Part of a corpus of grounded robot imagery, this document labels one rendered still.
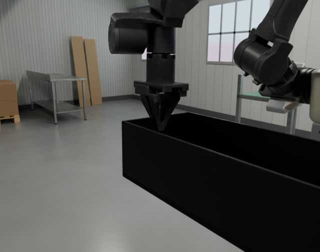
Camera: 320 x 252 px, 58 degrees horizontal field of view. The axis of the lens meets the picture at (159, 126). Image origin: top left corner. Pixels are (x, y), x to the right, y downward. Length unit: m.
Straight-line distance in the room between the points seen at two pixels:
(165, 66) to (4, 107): 5.48
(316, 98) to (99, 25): 7.31
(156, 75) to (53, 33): 6.89
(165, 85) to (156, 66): 0.05
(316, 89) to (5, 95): 5.55
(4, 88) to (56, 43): 2.04
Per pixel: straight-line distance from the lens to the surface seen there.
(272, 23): 0.70
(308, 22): 4.86
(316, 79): 0.74
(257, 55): 0.69
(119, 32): 0.53
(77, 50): 7.39
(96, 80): 7.50
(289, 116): 2.10
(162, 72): 0.56
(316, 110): 0.75
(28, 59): 7.25
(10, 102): 5.95
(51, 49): 7.38
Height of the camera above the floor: 1.25
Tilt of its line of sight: 14 degrees down
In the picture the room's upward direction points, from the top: straight up
